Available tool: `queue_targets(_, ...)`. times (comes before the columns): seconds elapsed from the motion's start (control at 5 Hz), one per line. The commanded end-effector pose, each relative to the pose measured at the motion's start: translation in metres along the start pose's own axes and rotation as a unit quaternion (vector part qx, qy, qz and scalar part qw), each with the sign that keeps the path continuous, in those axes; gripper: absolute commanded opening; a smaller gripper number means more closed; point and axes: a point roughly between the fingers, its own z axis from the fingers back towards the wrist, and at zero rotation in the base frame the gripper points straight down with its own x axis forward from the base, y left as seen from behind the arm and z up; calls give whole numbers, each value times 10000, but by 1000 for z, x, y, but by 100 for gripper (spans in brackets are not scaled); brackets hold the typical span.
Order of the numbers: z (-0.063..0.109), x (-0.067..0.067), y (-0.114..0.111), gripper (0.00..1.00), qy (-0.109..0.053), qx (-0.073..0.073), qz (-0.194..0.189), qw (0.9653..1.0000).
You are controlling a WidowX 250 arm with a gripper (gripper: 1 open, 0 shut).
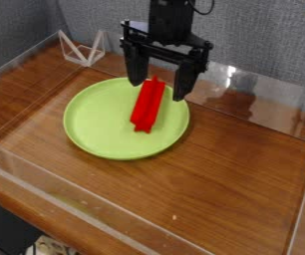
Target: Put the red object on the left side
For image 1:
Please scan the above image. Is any green round plate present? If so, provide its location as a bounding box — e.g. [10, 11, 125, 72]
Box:
[63, 78, 189, 160]

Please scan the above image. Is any red plastic block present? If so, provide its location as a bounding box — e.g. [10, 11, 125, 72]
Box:
[130, 76, 164, 133]

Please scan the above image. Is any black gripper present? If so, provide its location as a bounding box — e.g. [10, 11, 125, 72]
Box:
[121, 19, 212, 102]

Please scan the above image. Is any clear acrylic corner bracket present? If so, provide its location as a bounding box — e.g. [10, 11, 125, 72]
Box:
[58, 30, 106, 67]

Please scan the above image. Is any clear acrylic enclosure wall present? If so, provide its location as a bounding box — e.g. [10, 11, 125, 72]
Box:
[0, 37, 305, 255]

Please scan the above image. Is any black cable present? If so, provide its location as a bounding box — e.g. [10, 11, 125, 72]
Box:
[184, 0, 214, 16]

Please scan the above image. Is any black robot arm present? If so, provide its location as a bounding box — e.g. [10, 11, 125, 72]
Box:
[119, 0, 212, 101]

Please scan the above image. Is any black box under table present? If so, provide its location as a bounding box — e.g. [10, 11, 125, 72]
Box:
[0, 206, 43, 255]

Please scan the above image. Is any white power strip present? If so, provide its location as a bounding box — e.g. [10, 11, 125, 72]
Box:
[35, 235, 78, 255]

